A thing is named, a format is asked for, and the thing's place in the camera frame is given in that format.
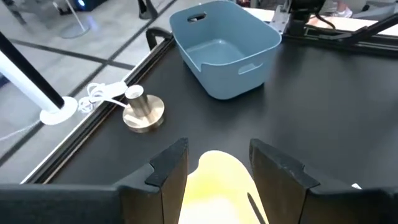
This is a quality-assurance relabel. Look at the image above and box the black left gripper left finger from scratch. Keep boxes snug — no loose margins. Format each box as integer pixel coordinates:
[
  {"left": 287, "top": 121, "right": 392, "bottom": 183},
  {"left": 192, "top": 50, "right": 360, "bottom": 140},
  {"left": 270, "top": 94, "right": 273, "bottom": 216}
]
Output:
[{"left": 0, "top": 138, "right": 190, "bottom": 224}]

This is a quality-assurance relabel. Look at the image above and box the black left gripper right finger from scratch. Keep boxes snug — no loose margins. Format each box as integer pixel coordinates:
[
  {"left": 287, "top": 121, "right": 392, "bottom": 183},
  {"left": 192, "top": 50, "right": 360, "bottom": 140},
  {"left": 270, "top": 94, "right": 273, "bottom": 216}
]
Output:
[{"left": 249, "top": 138, "right": 398, "bottom": 224}]

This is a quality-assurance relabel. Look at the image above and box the yellow plastic bin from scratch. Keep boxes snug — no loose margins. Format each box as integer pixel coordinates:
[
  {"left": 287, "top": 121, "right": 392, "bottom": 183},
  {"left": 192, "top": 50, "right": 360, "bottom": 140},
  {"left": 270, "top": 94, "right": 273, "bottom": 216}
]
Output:
[{"left": 178, "top": 150, "right": 270, "bottom": 224}]

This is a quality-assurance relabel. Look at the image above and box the brass cylinder weight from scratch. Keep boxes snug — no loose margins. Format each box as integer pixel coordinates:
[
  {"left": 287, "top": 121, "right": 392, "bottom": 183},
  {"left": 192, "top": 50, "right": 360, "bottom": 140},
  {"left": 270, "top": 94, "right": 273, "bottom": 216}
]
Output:
[{"left": 122, "top": 84, "right": 165, "bottom": 134}]

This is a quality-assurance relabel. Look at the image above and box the white pole with base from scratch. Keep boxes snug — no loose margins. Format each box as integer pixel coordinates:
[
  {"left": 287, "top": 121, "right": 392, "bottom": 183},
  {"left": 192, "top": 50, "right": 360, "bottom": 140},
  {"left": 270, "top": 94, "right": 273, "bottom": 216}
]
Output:
[{"left": 0, "top": 49, "right": 79, "bottom": 126}]

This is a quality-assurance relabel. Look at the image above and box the blue plastic bin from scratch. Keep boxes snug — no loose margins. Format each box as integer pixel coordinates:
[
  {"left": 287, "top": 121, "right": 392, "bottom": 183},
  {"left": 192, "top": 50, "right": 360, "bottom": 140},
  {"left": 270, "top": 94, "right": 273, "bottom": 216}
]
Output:
[{"left": 169, "top": 0, "right": 282, "bottom": 100}]

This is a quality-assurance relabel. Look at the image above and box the black pole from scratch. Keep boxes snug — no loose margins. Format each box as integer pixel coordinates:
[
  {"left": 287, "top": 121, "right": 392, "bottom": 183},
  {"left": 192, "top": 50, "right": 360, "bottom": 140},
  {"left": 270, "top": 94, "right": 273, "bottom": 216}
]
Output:
[{"left": 0, "top": 30, "right": 65, "bottom": 110}]

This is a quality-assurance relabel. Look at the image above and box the grey round base stand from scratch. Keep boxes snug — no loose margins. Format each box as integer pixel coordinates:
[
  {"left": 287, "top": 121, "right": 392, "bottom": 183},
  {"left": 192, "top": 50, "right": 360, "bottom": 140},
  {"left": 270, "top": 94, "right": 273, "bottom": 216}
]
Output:
[{"left": 52, "top": 0, "right": 91, "bottom": 40}]

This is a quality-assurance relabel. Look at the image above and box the black table clamp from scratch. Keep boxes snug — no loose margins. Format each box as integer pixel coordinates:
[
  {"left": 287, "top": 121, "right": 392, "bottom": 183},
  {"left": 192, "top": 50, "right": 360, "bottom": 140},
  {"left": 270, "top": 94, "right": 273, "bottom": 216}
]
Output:
[{"left": 145, "top": 27, "right": 174, "bottom": 52}]

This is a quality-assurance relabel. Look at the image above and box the person's shoe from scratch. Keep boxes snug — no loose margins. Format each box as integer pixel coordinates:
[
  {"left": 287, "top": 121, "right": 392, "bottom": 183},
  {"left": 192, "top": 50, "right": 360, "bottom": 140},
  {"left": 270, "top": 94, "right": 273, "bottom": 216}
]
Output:
[{"left": 329, "top": 0, "right": 354, "bottom": 19}]

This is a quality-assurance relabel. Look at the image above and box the dark device with blue light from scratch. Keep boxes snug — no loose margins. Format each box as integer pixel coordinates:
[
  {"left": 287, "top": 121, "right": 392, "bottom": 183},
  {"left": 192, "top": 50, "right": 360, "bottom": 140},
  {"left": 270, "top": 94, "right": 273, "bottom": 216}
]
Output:
[{"left": 67, "top": 0, "right": 108, "bottom": 12}]

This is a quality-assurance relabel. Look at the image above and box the black stand foot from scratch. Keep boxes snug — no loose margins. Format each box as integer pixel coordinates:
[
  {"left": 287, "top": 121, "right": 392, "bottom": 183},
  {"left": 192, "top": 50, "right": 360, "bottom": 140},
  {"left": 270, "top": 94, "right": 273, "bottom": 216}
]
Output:
[{"left": 137, "top": 0, "right": 159, "bottom": 20}]

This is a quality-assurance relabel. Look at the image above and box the white coiled cable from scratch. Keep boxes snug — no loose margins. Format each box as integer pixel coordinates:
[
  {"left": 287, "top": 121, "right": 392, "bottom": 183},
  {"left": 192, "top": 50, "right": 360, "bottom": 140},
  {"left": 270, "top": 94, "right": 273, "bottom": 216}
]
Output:
[{"left": 77, "top": 80, "right": 129, "bottom": 114}]

